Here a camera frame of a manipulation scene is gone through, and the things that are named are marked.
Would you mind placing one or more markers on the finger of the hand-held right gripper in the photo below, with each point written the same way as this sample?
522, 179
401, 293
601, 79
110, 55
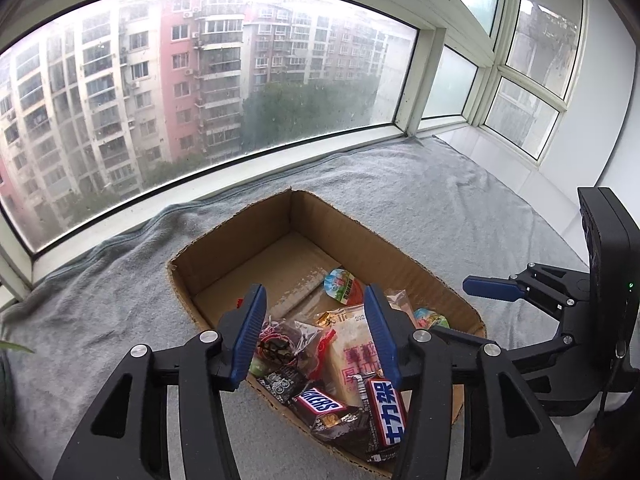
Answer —
487, 286
460, 335

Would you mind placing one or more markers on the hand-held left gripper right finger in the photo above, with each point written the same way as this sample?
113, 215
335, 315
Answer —
380, 330

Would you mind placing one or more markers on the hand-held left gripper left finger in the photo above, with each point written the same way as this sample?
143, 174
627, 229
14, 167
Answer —
250, 340

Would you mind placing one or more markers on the light green snack packet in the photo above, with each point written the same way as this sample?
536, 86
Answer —
256, 366

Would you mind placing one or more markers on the clear packet of dark dates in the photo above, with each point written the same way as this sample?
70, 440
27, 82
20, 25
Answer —
282, 342

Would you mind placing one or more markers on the colourful small candy packet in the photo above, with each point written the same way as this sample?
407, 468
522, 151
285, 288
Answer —
430, 319

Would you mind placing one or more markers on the clear bread packet red print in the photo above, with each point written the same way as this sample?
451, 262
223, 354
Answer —
350, 355

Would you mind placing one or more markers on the black cookie packet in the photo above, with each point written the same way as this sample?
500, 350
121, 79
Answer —
285, 380

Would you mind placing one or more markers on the jelly cup with colourful lid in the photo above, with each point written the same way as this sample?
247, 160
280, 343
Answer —
342, 285

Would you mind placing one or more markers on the chocolate bar with red label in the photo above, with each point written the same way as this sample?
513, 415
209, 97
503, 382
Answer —
390, 415

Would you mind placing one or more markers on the brown chocolate bar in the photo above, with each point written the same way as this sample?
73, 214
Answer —
320, 405

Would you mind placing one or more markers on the brown cardboard box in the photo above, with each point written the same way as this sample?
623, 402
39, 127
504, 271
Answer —
240, 240

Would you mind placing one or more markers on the grey fleece blanket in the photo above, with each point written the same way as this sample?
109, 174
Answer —
125, 285

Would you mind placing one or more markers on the green tree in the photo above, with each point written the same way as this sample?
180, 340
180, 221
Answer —
310, 110

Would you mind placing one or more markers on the white framed window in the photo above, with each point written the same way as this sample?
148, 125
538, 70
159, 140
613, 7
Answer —
430, 60

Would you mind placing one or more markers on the green plant leaf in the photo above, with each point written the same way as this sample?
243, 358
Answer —
15, 346

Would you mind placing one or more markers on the pink and white apartment building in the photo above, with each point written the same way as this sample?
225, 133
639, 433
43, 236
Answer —
175, 85

